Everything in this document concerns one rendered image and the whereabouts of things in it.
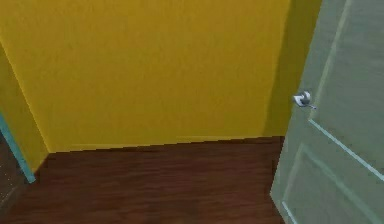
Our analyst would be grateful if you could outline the teal door frame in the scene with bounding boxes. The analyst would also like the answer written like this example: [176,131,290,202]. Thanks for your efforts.
[0,113,37,184]

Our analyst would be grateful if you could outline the silver door handle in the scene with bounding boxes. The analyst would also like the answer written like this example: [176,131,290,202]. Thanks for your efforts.
[292,90,317,110]

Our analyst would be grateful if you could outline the pale green room door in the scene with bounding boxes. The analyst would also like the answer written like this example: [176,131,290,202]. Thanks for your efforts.
[269,0,384,224]

